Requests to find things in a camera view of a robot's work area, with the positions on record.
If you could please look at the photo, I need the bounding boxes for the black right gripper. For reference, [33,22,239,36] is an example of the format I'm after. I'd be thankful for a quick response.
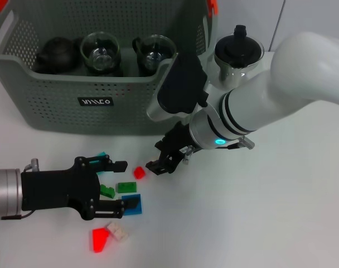
[146,122,197,175]

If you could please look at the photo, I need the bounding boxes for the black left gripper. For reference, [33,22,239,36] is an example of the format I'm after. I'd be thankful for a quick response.
[20,154,142,221]

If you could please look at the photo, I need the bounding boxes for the teal square toy brick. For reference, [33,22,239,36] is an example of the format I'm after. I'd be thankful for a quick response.
[94,151,109,176]

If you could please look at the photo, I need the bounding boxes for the orange-red wedge toy brick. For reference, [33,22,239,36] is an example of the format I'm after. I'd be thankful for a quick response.
[91,227,110,253]

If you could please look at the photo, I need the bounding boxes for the grey perforated storage bin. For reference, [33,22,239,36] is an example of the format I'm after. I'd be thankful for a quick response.
[0,0,218,137]

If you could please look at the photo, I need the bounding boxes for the flat green two-stud brick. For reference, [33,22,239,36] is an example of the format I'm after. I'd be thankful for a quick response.
[117,181,138,194]

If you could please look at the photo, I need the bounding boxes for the small red toy brick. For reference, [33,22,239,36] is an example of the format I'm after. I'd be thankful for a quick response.
[133,166,146,180]

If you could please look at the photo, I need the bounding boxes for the thick green toy brick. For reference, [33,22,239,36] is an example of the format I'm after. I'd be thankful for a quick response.
[99,184,116,199]

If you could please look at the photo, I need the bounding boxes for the blue square toy brick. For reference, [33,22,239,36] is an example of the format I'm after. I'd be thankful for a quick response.
[120,194,144,217]

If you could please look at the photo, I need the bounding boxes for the translucent white square brick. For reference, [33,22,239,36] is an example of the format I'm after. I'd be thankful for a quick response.
[106,222,130,242]

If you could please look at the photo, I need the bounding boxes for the glass teapot with black lid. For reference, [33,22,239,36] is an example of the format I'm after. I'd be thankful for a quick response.
[214,25,264,88]

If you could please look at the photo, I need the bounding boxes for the black ceramic teapot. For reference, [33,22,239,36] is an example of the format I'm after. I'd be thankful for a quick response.
[32,36,83,75]

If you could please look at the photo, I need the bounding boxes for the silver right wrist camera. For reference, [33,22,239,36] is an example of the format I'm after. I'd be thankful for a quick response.
[146,51,210,123]

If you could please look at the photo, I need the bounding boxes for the left gripper connector cable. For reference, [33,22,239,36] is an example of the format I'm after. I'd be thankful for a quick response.
[1,157,41,221]

